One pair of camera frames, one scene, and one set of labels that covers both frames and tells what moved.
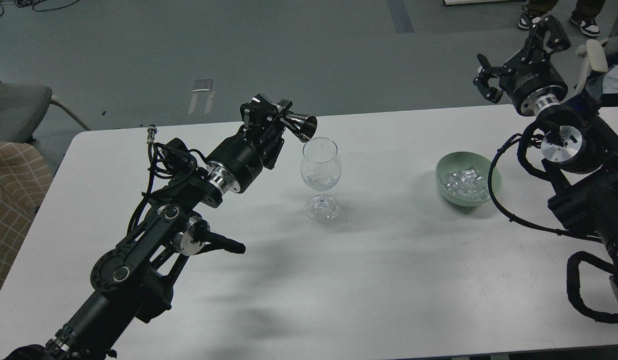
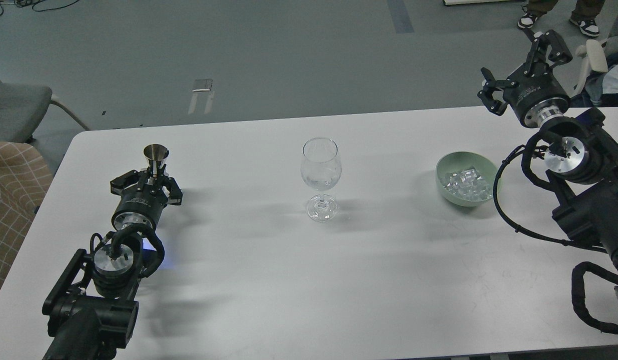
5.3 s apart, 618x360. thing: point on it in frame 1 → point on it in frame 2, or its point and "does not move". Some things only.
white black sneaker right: x=589 y=27 does not move
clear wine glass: x=321 y=170 does not move
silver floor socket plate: x=202 y=85 does not move
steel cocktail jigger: x=304 y=126 → x=154 y=153
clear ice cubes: x=470 y=183 does not move
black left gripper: x=256 y=144 → x=142 y=203
